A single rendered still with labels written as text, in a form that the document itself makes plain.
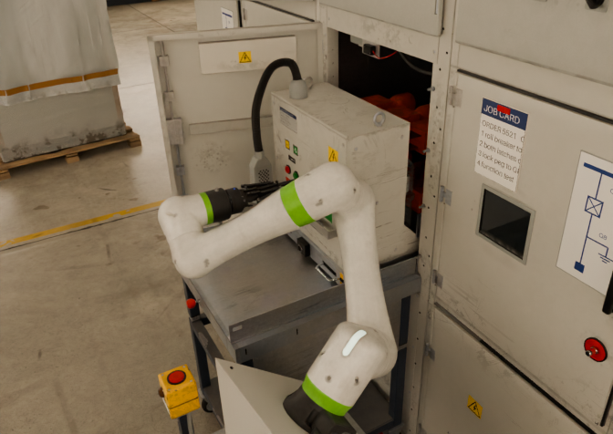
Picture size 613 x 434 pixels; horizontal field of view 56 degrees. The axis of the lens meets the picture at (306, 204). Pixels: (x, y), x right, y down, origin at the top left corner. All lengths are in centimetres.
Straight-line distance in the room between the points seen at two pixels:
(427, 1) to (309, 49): 69
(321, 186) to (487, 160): 45
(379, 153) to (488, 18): 50
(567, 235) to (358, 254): 50
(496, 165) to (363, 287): 46
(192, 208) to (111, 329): 177
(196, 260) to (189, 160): 84
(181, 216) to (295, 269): 59
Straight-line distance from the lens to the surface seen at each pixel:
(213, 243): 151
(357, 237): 153
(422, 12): 169
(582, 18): 134
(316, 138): 180
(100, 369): 307
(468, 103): 159
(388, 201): 183
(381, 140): 172
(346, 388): 135
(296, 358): 191
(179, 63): 219
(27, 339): 340
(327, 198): 140
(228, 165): 233
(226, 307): 189
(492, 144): 155
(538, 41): 141
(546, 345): 165
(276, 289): 194
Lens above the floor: 202
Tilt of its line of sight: 29 degrees down
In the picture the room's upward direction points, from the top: 2 degrees counter-clockwise
